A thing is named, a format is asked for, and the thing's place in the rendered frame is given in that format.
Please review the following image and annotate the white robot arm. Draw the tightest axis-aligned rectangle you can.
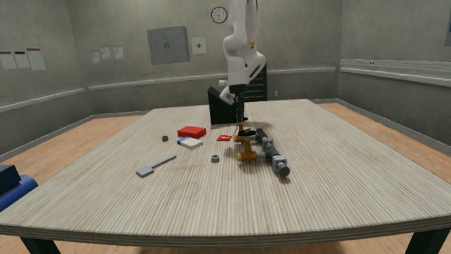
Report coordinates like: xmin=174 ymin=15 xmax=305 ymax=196
xmin=219 ymin=0 xmax=266 ymax=105

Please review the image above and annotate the grey hex nut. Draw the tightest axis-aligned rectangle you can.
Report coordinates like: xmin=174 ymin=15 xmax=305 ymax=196
xmin=211 ymin=154 xmax=220 ymax=162

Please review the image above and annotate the red rectangular box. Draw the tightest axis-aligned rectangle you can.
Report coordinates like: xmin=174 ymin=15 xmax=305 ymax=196
xmin=177 ymin=126 xmax=206 ymax=139

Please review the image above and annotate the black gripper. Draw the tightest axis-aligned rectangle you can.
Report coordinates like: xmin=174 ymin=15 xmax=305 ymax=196
xmin=229 ymin=84 xmax=248 ymax=124

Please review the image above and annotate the red square tag with gold chain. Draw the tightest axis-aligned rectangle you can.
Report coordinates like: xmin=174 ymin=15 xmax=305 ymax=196
xmin=217 ymin=135 xmax=234 ymax=141

